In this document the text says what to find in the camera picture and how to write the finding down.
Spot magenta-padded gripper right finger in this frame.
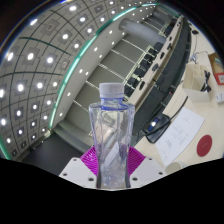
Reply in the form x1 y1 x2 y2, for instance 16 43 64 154
126 146 167 188

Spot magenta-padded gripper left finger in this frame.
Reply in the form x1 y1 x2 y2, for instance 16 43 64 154
59 146 101 188

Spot clear plastic water bottle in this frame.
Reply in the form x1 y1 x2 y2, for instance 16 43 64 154
88 82 136 188

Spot black desk phone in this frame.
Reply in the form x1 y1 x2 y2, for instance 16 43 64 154
143 111 172 144

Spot white printed paper sheet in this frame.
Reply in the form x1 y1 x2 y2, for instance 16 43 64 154
155 107 205 168

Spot flat round red coaster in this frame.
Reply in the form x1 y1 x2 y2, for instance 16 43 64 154
196 134 213 158

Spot black marker pen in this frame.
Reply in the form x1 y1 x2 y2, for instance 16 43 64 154
203 69 213 93

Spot row of black office chairs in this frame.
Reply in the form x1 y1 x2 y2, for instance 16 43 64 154
124 14 179 98

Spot round ceiling lights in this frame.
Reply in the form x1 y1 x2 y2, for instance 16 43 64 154
0 0 158 151

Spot long curved conference desk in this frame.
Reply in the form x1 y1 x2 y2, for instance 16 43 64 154
131 14 188 108

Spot black cable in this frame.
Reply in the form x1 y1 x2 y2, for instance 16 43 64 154
169 95 190 120

